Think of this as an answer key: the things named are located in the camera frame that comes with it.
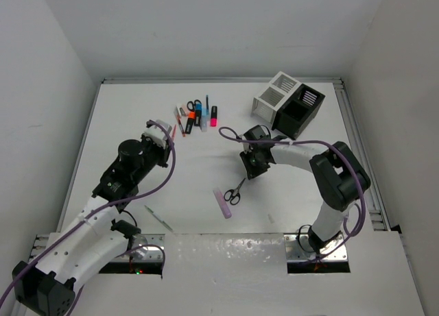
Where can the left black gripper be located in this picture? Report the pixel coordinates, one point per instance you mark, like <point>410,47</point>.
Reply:
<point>163,153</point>

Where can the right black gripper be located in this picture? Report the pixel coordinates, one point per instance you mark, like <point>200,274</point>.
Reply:
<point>253,172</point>

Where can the green pen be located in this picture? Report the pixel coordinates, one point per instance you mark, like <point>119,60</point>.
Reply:
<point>161,221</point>

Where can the thin red pencil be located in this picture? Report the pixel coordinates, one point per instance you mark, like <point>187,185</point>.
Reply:
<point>178,118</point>

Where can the red pen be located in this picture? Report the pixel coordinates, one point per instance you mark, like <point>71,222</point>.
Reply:
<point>173,134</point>

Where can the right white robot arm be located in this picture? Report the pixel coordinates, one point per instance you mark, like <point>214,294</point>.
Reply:
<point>337,172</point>

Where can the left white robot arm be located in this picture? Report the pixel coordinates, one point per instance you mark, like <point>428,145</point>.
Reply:
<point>52,282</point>

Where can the black slatted container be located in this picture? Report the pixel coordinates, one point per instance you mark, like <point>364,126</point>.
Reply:
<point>298,111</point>

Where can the purple highlighter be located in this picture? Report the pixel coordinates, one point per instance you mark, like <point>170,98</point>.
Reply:
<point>219,196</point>

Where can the white slatted container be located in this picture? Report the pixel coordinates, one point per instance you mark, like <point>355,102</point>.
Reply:
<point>278,90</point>

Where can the pink highlighter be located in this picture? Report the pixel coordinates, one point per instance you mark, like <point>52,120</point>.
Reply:
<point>213,119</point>

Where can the white pink eraser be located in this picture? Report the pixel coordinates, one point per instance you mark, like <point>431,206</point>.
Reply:
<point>182,110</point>

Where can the orange capped black marker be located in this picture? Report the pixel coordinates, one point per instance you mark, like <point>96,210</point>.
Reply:
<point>189,123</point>

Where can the light blue highlighter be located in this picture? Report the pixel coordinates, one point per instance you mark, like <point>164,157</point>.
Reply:
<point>204,119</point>

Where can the blue capped black marker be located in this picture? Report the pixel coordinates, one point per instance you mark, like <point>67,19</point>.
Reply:
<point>198,114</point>

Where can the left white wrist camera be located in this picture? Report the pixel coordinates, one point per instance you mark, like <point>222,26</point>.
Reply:
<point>158,131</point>

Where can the black handled scissors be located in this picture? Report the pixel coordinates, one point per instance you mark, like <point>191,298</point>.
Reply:
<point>233,196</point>

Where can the blue handled scissors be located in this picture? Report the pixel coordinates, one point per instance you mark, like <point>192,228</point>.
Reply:
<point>191,105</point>

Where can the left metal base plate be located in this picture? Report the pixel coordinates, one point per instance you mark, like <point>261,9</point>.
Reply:
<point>146,248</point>

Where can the metal base plate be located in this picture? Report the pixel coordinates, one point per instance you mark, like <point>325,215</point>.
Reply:
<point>298,250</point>
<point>146,248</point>

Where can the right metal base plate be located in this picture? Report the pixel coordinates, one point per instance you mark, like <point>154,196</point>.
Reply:
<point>298,250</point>

